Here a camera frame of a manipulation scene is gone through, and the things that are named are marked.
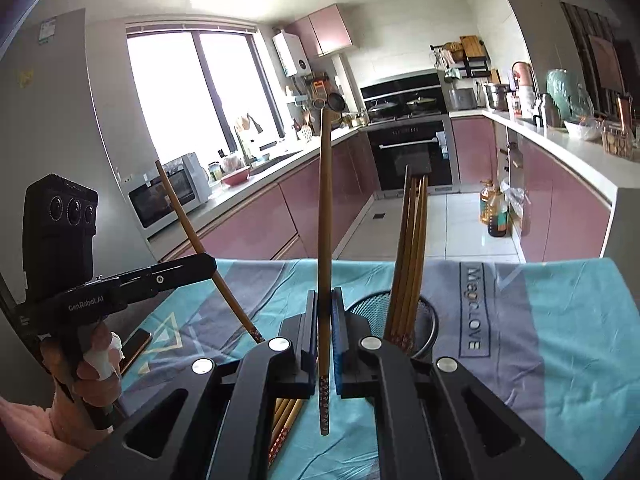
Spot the kitchen window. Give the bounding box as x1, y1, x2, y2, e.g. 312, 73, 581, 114
127, 24, 284, 166

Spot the black wall spice rack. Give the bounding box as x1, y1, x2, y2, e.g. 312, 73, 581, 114
430, 35, 491, 81

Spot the dark cooking oil bottle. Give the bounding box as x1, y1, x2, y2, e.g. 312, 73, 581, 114
487, 190, 509, 237

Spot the wooden chopstick red patterned end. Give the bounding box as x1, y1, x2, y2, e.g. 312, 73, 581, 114
404, 176, 428, 353
268, 399, 305, 466
268, 399, 296, 463
317, 107, 332, 437
154, 159, 266, 345
390, 177, 419, 344
384, 166, 411, 341
398, 176, 427, 352

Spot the pink bowl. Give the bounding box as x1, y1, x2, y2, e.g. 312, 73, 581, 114
221, 167, 250, 186

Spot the white microwave oven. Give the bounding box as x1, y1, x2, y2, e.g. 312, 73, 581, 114
127, 152, 213, 241

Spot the left hand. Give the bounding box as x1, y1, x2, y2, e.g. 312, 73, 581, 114
40, 322, 122, 437

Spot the steel stock pot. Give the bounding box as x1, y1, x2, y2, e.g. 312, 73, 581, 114
484, 84, 511, 112

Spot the pink sleeve forearm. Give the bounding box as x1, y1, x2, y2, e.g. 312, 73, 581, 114
1, 392, 113, 479

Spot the black built-in oven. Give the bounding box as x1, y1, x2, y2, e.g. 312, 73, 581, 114
364, 115, 461, 198

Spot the white wall water heater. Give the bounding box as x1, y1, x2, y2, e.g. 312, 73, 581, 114
272, 32, 311, 78

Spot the yellow cooking oil bottle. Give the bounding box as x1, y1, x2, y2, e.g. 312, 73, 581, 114
480, 180, 495, 226

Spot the black mesh utensil cup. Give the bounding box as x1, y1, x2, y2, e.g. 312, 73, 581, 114
346, 290, 438, 362

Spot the black range hood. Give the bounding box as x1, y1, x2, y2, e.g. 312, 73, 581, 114
360, 70, 442, 103

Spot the grey refrigerator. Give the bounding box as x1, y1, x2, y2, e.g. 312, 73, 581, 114
0, 6, 156, 406

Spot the teal grey tablecloth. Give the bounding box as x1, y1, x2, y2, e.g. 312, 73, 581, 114
120, 259, 639, 479

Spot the pink upper cabinet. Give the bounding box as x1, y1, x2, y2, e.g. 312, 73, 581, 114
284, 4, 354, 58

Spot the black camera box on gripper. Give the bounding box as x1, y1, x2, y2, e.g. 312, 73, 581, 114
23, 174, 99, 298

